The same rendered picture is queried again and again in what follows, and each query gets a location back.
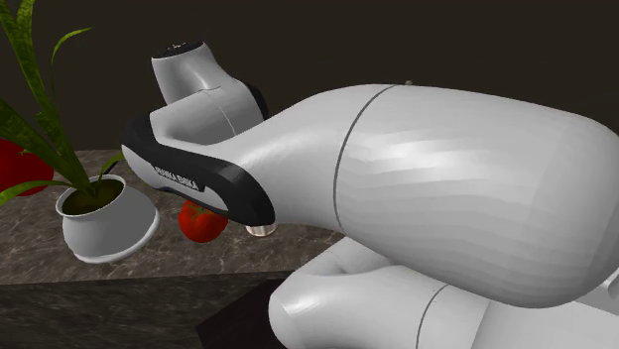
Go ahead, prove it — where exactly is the large red tomato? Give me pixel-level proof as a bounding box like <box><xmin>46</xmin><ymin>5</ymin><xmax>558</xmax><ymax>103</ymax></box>
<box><xmin>0</xmin><ymin>138</ymin><xmax>56</xmax><ymax>198</ymax></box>

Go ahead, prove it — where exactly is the silver cylindrical cup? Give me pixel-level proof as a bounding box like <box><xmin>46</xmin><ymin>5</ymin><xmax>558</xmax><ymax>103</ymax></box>
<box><xmin>244</xmin><ymin>222</ymin><xmax>280</xmax><ymax>239</ymax></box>

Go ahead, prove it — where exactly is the potted plant in white pot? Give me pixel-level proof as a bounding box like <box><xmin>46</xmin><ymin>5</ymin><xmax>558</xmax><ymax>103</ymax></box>
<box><xmin>0</xmin><ymin>0</ymin><xmax>161</xmax><ymax>265</ymax></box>

